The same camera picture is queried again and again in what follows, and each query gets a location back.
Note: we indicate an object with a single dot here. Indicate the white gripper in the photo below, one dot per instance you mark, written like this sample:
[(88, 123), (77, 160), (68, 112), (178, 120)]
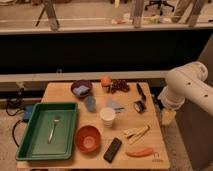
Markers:
[(167, 116)]

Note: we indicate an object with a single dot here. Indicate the light blue towel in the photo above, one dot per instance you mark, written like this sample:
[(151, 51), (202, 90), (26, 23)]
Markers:
[(114, 105)]

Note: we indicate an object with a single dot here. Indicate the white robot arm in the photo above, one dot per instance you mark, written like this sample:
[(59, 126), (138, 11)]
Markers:
[(185, 82)]

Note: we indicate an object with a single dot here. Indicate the black tape roll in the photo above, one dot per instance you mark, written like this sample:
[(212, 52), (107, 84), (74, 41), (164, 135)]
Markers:
[(139, 106)]

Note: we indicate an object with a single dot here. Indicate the beige wooden clips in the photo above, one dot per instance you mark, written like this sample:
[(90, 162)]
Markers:
[(134, 134)]

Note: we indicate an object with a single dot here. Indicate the orange carrot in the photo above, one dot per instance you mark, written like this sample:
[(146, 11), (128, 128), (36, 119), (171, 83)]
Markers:
[(142, 153)]

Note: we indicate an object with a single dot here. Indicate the dark red grapes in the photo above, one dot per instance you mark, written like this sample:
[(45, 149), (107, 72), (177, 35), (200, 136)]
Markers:
[(119, 85)]

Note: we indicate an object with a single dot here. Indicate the black remote control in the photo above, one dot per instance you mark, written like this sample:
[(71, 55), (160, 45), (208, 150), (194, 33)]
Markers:
[(112, 150)]

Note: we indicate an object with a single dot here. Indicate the white paper cup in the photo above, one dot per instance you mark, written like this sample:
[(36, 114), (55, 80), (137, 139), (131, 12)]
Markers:
[(107, 116)]

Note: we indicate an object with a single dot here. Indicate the orange fruit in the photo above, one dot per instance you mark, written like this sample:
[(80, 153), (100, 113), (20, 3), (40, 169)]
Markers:
[(105, 81)]

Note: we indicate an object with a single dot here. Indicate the blue plastic cup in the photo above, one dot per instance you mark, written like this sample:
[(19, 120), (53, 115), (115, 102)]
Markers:
[(90, 103)]

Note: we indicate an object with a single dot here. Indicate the red orange bowl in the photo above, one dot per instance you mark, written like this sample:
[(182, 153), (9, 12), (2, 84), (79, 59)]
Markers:
[(87, 139)]

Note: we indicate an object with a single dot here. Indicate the blue sponge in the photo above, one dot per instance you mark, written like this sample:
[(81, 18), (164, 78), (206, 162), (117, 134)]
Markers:
[(81, 90)]

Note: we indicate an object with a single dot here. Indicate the purple bowl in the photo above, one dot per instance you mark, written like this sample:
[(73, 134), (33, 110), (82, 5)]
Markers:
[(79, 83)]

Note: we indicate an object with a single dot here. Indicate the metal spoon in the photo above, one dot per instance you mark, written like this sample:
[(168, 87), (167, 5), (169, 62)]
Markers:
[(55, 122)]

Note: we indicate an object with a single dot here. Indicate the black office chair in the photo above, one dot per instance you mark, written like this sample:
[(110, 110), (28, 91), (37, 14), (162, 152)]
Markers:
[(159, 4)]

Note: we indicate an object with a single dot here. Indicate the green plastic tray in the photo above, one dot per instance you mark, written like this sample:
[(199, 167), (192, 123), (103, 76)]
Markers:
[(34, 144)]

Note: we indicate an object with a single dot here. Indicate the blue box on floor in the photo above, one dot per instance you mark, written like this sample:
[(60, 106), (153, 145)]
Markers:
[(27, 113)]

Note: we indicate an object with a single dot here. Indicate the black handled knife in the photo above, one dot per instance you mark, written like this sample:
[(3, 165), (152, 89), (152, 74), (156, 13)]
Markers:
[(140, 91)]

